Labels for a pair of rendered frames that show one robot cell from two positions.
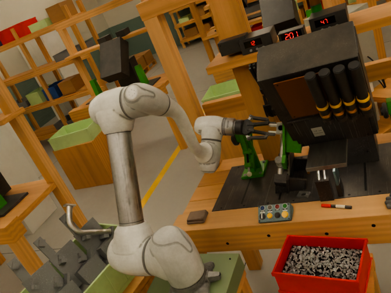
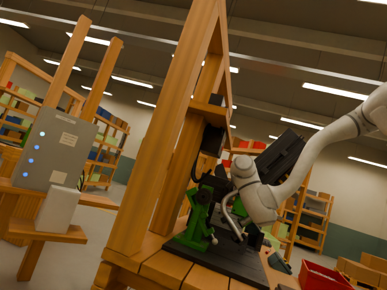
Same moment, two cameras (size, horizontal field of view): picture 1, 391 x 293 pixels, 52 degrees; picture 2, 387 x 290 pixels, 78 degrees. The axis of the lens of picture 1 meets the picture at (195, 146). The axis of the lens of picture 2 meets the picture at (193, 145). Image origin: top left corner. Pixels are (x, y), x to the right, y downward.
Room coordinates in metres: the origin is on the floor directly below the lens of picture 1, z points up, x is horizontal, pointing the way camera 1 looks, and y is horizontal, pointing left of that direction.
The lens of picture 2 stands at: (2.39, 0.79, 1.18)
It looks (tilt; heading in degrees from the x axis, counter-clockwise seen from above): 8 degrees up; 254
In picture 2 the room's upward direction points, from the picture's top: 18 degrees clockwise
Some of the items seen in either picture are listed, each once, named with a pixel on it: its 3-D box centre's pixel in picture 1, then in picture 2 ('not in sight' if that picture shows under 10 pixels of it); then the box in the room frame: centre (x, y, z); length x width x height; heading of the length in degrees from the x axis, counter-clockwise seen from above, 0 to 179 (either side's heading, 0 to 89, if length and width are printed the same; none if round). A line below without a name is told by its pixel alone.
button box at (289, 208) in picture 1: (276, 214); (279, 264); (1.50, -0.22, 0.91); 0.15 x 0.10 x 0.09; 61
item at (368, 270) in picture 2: not in sight; (369, 271); (-4.20, -3.66, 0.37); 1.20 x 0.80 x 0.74; 160
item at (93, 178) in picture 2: not in sight; (93, 148); (3.10, -6.39, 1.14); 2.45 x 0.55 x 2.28; 62
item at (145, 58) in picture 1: (134, 67); not in sight; (11.04, 0.69, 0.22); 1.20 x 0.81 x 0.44; 155
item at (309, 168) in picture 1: (328, 145); (248, 208); (1.54, -0.55, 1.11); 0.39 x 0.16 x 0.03; 151
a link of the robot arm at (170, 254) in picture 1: (173, 253); not in sight; (1.28, 0.24, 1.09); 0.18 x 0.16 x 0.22; 58
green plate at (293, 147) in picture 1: (292, 136); (245, 197); (1.65, -0.43, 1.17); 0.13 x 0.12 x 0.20; 61
